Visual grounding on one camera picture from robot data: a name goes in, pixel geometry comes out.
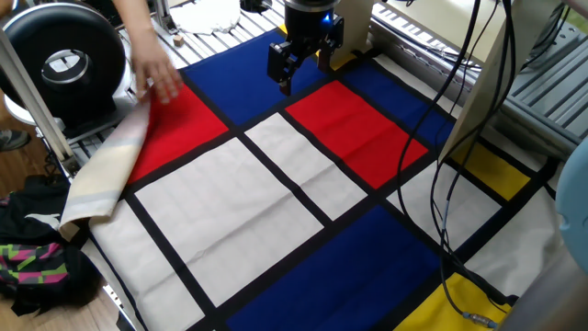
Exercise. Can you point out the grey aluminium rail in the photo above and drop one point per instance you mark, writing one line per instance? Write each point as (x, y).
(413, 66)

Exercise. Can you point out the white crumpled cloth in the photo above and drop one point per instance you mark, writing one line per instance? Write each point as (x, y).
(206, 16)

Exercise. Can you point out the person's bare forearm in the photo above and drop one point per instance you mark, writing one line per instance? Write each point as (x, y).
(135, 16)

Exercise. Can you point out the black backpack pink green pattern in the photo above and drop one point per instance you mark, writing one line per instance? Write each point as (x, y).
(37, 271)

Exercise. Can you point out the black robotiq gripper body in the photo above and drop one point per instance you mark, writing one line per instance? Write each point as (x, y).
(308, 20)

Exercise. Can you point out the grey shoe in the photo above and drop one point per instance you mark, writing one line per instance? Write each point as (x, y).
(13, 140)

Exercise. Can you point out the black keyboard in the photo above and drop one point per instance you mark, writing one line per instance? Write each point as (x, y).
(103, 7)

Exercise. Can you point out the person's bare hand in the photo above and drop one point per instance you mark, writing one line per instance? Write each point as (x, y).
(154, 64)

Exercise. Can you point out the cream wooden shelf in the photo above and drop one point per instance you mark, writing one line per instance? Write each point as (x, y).
(436, 23)

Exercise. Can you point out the colour block tablecloth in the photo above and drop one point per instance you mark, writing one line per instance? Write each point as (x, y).
(229, 207)

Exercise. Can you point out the aluminium frame post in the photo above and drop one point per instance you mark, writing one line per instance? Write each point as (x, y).
(32, 101)

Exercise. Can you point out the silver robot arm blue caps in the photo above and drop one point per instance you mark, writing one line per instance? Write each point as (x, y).
(574, 207)

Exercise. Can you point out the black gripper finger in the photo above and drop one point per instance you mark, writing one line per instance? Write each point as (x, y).
(281, 64)
(328, 53)

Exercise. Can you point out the aluminium post with bracket foot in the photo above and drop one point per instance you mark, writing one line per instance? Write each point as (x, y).
(165, 16)

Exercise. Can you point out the black round foot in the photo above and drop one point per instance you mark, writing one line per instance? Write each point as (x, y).
(255, 5)

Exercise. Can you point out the small wooden cube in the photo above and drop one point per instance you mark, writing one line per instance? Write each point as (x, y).
(178, 41)

